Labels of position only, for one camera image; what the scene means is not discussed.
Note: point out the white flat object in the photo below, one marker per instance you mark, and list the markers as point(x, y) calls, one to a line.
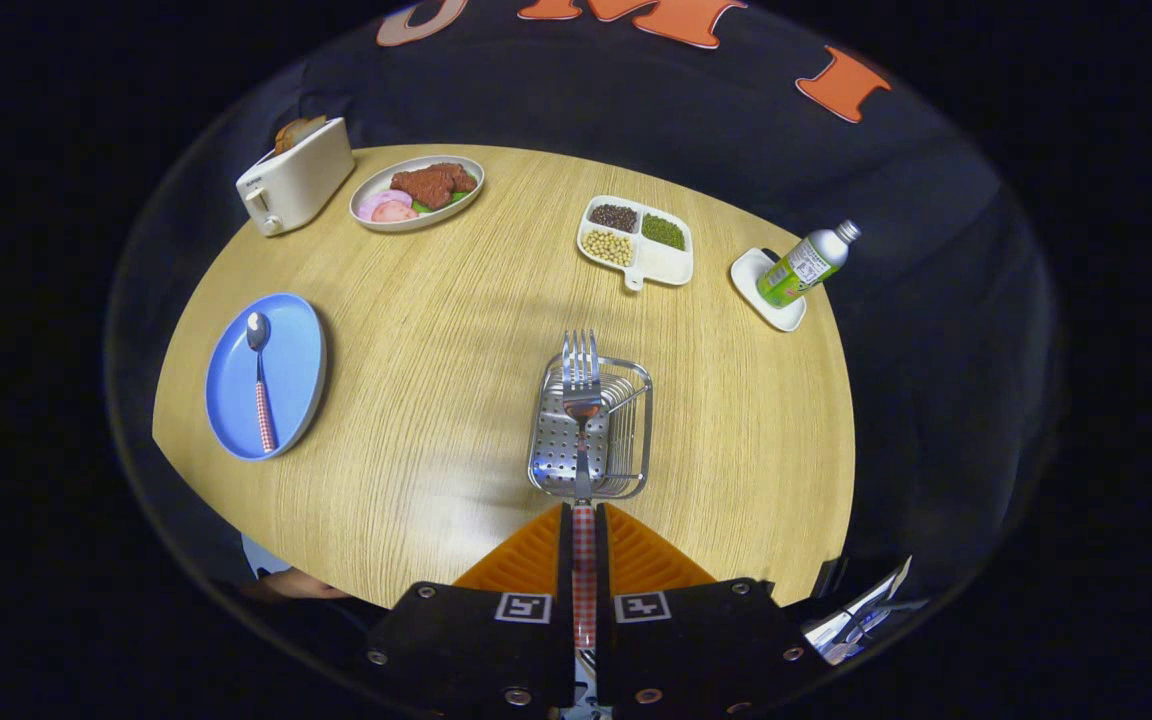
point(261, 555)

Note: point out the white divided dish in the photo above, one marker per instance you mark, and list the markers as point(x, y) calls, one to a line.
point(666, 265)

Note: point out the silver bottle with green label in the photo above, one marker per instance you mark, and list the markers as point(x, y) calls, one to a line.
point(801, 268)

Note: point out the pile of yellow soybeans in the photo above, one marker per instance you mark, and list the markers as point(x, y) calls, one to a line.
point(608, 247)

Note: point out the toasted bread slices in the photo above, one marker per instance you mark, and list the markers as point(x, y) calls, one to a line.
point(298, 132)

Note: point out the small white square dish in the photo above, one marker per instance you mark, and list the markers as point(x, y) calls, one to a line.
point(748, 275)

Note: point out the pink ham slices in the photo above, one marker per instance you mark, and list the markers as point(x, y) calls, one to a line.
point(386, 207)

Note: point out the brown meat piece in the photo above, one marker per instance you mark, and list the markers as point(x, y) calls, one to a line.
point(431, 185)

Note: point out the white toaster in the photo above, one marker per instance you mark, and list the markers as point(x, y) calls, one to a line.
point(296, 180)

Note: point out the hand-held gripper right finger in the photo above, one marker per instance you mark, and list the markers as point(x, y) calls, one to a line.
point(696, 640)

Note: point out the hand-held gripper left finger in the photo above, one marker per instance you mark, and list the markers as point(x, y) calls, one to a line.
point(476, 640)

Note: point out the blue plate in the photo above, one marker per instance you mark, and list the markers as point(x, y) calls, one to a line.
point(296, 370)

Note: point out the green vegetable leaves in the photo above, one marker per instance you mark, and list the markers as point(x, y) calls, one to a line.
point(456, 199)

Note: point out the pile of green beans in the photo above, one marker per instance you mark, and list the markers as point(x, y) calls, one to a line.
point(663, 232)

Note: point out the pile of dark red beans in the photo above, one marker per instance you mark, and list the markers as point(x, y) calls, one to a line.
point(614, 217)

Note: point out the round white food plate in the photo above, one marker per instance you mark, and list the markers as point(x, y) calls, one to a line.
point(376, 188)

